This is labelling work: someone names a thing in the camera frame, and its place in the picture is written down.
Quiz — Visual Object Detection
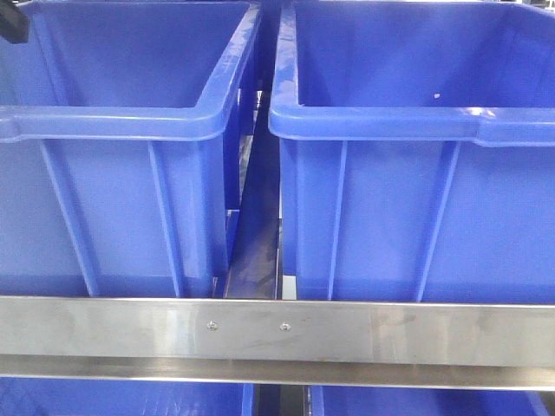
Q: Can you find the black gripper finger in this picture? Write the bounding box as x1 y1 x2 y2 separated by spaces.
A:
0 0 29 44

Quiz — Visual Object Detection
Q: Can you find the blue bin lower shelf left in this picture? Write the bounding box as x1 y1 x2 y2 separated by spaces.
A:
1 377 257 415

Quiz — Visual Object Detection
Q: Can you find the blue bin shelf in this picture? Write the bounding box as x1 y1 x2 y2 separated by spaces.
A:
309 386 548 415
1 377 257 415

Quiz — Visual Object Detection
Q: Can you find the blue bin lower shelf right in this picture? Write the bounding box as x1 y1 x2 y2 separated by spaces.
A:
309 386 548 415

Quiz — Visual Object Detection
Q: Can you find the blue plastic bin front left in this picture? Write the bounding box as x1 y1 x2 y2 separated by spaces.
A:
1 1 261 297

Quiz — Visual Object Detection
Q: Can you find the blue plastic bin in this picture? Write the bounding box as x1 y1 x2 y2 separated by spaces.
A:
269 1 554 304
1 1 261 297

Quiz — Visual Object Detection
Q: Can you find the blue plastic bin front right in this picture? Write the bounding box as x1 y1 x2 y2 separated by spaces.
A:
269 1 554 304

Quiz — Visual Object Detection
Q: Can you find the steel shelf front rail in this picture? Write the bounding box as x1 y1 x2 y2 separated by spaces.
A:
1 296 554 391

